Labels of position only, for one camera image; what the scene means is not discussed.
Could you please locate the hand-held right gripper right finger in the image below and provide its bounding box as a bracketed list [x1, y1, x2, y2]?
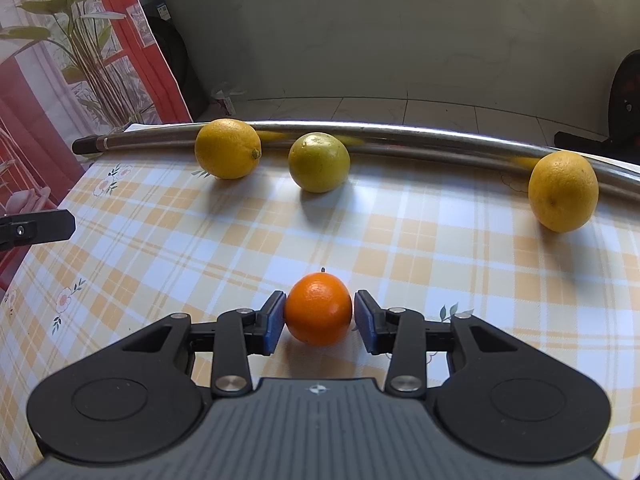
[354, 290, 523, 398]

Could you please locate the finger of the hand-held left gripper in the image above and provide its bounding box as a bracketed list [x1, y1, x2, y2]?
[0, 209, 77, 251]

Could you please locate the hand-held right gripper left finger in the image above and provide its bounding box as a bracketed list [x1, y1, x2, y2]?
[121, 290, 287, 397]

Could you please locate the orange tangerine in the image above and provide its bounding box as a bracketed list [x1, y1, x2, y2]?
[284, 271, 353, 347]

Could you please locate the checked floral tablecloth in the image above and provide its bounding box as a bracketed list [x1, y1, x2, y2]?
[0, 152, 640, 480]

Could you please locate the greenish yellow lemon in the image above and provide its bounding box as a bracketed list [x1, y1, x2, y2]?
[288, 132, 351, 194]

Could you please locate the long metal tube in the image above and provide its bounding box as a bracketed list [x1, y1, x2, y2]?
[72, 120, 640, 198]

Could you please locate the dark appliance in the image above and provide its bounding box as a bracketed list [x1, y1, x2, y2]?
[135, 0, 207, 122]

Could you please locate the crumpled plastic wrapper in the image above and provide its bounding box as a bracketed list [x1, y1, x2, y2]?
[210, 82, 247, 113]

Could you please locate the black round object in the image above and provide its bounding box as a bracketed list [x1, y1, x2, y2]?
[554, 50, 640, 165]

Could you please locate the printed wall poster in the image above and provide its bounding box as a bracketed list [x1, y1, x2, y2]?
[0, 0, 194, 291]

